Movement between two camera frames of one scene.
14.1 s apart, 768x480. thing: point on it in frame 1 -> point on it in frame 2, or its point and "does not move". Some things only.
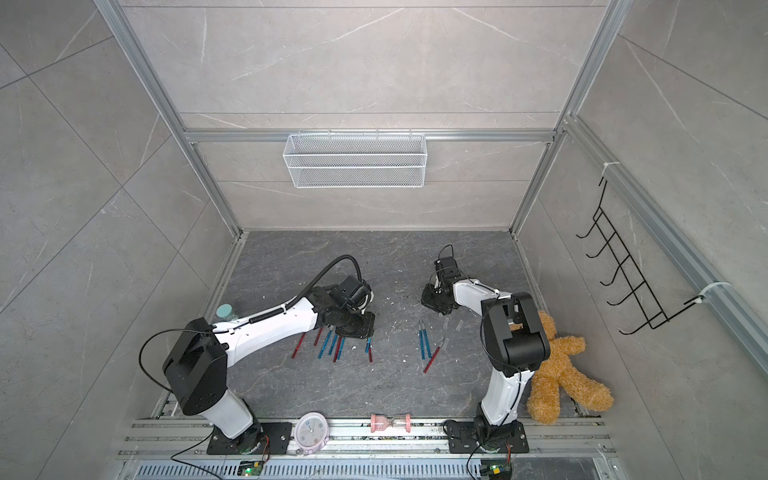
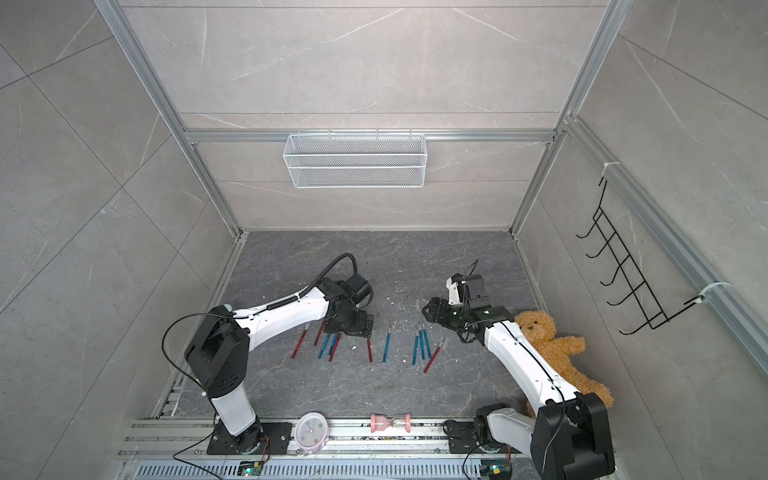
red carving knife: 433,357 does not move
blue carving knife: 325,342 -> 386,348
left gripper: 368,331 does not move
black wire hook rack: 639,296 does not move
